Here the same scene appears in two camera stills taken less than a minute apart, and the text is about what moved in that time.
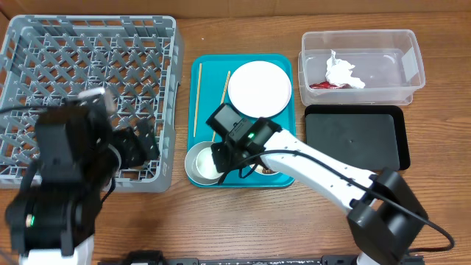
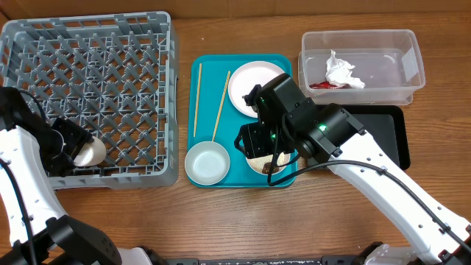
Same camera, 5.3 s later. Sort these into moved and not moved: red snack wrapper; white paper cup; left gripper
Moved: white paper cup; left gripper
Not moved: red snack wrapper
